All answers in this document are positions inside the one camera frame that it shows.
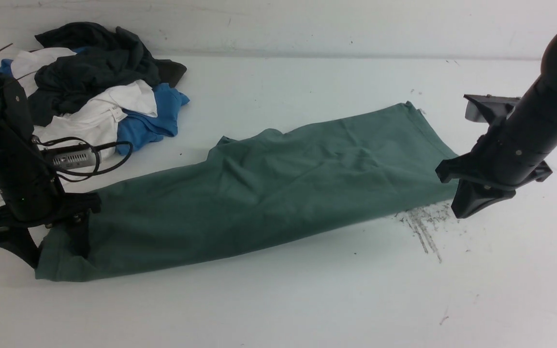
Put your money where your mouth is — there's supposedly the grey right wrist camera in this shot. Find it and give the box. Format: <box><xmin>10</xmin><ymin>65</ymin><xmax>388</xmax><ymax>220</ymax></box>
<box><xmin>463</xmin><ymin>94</ymin><xmax>520</xmax><ymax>125</ymax></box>

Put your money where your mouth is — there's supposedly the green long sleeve shirt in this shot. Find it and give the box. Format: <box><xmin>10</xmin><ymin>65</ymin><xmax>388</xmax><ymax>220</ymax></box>
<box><xmin>35</xmin><ymin>102</ymin><xmax>457</xmax><ymax>282</ymax></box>

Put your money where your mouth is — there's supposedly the blue shirt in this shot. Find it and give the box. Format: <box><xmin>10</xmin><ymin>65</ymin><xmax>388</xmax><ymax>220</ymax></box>
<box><xmin>0</xmin><ymin>47</ymin><xmax>191</xmax><ymax>156</ymax></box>

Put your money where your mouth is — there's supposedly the white shirt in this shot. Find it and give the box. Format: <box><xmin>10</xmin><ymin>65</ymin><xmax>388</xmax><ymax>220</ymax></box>
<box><xmin>0</xmin><ymin>47</ymin><xmax>159</xmax><ymax>146</ymax></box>

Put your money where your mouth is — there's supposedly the dark grey shirt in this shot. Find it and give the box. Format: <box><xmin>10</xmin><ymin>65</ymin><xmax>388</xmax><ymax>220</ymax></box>
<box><xmin>28</xmin><ymin>22</ymin><xmax>187</xmax><ymax>127</ymax></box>

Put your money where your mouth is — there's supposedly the black left camera cable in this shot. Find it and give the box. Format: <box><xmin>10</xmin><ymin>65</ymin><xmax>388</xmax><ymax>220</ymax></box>
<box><xmin>29</xmin><ymin>135</ymin><xmax>134</xmax><ymax>183</ymax></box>

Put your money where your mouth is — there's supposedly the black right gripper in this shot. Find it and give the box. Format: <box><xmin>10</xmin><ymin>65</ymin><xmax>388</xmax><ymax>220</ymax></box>
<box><xmin>436</xmin><ymin>82</ymin><xmax>553</xmax><ymax>219</ymax></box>

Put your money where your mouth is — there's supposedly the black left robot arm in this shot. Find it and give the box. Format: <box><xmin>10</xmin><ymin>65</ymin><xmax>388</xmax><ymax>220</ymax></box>
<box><xmin>0</xmin><ymin>74</ymin><xmax>101</xmax><ymax>268</ymax></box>

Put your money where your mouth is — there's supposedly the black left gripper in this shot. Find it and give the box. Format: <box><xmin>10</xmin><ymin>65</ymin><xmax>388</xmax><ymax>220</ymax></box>
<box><xmin>0</xmin><ymin>145</ymin><xmax>101</xmax><ymax>269</ymax></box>

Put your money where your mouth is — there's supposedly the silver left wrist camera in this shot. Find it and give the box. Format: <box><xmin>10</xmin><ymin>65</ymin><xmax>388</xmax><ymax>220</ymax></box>
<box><xmin>41</xmin><ymin>145</ymin><xmax>101</xmax><ymax>170</ymax></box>

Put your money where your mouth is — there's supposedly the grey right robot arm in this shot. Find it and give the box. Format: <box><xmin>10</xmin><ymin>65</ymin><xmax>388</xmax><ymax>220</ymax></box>
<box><xmin>66</xmin><ymin>35</ymin><xmax>557</xmax><ymax>267</ymax></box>

